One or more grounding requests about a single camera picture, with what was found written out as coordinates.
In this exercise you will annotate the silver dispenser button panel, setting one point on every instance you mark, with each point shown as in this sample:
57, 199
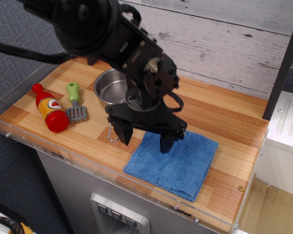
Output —
115, 218

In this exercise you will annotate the blue cloth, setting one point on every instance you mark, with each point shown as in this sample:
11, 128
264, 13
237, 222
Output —
181, 171

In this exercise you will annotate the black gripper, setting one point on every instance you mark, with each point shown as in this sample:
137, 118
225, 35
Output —
157, 118

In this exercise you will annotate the yellow tape wad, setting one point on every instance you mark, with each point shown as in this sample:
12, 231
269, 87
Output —
27, 229

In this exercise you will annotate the red toy ketchup bottle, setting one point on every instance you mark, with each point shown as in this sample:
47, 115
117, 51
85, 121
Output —
50, 109

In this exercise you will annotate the stainless steel pot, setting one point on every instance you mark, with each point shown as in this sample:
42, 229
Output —
110, 87

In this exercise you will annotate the black support post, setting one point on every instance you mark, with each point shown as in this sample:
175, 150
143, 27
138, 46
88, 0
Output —
92, 59
279, 82

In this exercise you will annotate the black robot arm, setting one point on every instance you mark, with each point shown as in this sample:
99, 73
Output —
109, 31

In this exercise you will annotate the white drainboard counter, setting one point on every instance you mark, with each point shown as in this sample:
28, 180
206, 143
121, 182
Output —
281, 124

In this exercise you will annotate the green handled toy spatula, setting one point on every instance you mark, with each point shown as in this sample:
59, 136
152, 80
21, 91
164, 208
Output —
76, 112

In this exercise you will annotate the black right support post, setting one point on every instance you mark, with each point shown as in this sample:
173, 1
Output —
279, 82

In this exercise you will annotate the black left support post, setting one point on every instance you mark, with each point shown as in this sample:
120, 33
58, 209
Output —
92, 59

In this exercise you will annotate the clear acrylic guard rail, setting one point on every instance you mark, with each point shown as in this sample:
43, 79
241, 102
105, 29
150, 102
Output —
233, 119

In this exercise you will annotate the grey toy kitchen cabinet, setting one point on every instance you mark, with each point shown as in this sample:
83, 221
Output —
74, 187

